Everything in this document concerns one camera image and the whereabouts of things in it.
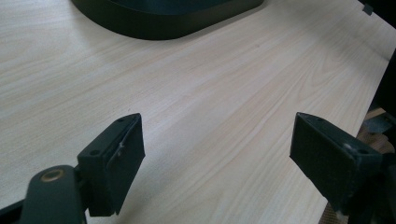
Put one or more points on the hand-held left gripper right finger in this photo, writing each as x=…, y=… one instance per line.
x=330, y=168

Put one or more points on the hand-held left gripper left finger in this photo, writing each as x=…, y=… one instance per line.
x=115, y=168

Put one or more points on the black metal tray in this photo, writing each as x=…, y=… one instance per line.
x=162, y=21

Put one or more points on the dark grey object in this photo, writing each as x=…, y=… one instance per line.
x=378, y=124

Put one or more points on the small grey clip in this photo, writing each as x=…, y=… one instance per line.
x=367, y=9

